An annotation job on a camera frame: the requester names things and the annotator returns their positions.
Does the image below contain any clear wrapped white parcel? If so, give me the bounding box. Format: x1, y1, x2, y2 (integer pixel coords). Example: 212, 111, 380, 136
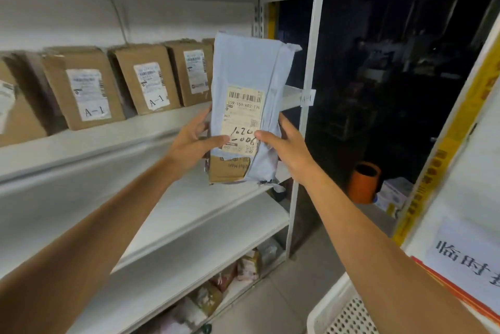
257, 238, 284, 268

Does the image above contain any white perforated plastic basket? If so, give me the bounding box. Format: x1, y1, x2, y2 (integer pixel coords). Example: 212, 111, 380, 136
306, 272, 381, 334

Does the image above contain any white paper sign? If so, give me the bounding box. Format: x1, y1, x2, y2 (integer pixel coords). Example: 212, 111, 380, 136
424, 217, 500, 314

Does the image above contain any brown cardboard box white label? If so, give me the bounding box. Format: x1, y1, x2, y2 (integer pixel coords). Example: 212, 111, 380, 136
0, 52, 48, 147
201, 38, 216, 84
108, 43, 181, 116
165, 38, 214, 108
40, 46, 126, 131

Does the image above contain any grey plastic mailer parcel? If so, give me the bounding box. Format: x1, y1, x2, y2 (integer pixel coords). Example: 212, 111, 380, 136
207, 31, 302, 191

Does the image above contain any white plastic bag parcel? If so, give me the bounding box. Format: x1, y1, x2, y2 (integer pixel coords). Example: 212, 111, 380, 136
133, 298, 208, 334

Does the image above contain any person's right forearm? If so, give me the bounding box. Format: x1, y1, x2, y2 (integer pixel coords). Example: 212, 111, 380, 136
298, 164, 491, 334

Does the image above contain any white metal shelving unit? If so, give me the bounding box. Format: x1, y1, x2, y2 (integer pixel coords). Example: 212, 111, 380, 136
0, 0, 329, 334

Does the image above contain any white board with yellow edge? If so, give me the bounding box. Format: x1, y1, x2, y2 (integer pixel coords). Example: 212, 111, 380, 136
392, 13, 500, 324

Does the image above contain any red and brown parcel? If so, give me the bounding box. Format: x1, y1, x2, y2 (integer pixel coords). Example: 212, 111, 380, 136
209, 263, 238, 293

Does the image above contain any brown and white parcel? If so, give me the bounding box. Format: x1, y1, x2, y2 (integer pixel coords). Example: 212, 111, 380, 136
189, 281, 224, 317

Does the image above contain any pink and white parcel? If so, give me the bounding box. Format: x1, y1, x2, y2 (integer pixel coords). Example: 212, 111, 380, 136
237, 250, 261, 282

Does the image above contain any person's left forearm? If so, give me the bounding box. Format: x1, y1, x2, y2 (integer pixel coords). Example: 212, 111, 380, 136
0, 155, 184, 334

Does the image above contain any person's right hand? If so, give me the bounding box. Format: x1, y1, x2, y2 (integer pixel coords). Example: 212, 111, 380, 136
254, 113, 320, 187

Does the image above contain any brown cardboard parcel with tape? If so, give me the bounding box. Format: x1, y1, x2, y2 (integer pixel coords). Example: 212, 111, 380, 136
206, 155, 251, 184

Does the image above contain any person's left hand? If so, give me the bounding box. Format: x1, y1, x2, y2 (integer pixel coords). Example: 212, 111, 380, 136
166, 107, 230, 181

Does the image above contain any orange plastic bin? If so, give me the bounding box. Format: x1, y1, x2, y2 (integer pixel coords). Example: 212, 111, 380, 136
347, 161, 382, 205

